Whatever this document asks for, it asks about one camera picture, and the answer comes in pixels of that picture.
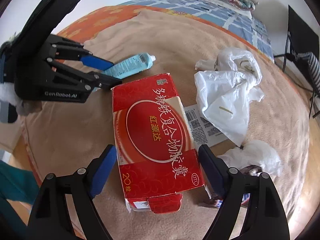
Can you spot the small wrapper under box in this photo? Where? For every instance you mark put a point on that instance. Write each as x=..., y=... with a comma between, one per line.
x=216, y=201

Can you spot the red medicine box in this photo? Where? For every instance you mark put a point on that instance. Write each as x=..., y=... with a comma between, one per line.
x=157, y=157

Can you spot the striped cushion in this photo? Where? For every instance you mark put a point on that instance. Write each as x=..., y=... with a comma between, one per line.
x=314, y=71

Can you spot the blue checked bedsheet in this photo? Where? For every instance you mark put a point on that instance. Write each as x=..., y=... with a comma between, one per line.
x=250, y=29

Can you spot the white tissue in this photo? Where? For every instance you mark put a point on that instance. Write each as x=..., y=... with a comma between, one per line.
x=255, y=156

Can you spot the orange floral bedsheet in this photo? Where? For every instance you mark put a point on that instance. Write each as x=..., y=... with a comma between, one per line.
x=87, y=27

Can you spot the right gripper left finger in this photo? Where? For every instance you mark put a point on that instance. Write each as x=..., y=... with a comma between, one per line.
x=50, y=217

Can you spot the beige blanket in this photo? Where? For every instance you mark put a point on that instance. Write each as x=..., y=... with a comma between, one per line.
x=66, y=136

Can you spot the silver foil sachet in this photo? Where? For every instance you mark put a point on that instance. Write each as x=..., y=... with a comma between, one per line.
x=203, y=131

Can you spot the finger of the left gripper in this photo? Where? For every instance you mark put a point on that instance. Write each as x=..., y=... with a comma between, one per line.
x=65, y=49
x=66, y=75

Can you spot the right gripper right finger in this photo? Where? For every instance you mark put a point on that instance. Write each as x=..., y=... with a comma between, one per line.
x=265, y=217

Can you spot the light blue tube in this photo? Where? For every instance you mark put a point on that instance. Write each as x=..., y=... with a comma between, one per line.
x=131, y=66

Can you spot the white plastic bag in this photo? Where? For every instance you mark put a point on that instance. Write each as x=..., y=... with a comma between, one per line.
x=225, y=88

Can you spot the black folding chair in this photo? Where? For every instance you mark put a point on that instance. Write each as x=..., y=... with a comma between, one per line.
x=300, y=40

